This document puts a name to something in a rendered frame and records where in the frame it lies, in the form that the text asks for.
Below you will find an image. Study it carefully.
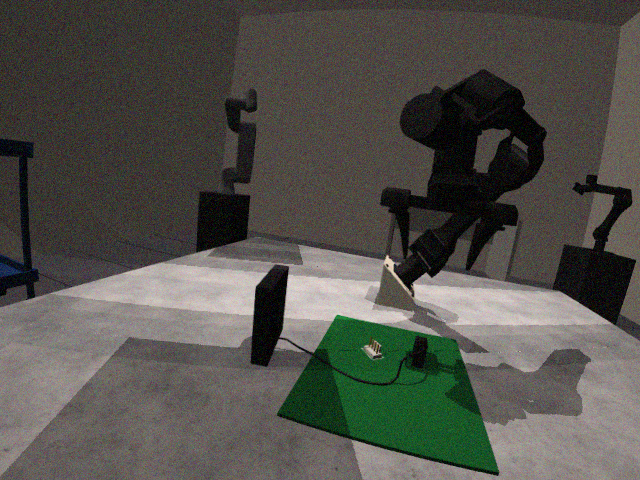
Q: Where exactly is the green circuit board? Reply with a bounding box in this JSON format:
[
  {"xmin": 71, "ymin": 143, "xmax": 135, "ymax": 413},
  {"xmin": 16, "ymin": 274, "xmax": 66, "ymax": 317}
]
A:
[{"xmin": 277, "ymin": 315, "xmax": 499, "ymax": 476}]

